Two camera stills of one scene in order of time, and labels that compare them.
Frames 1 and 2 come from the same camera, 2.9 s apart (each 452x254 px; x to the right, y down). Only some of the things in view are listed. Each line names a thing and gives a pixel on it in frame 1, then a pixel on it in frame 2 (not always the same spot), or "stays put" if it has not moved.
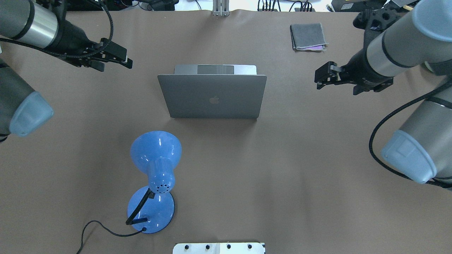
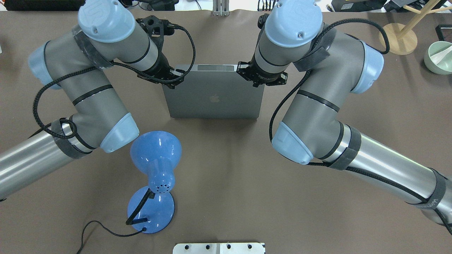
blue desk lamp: [151, 209] stays put
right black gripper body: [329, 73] → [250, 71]
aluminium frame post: [221, 7] stays put
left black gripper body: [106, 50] → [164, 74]
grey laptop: [212, 91] stays put
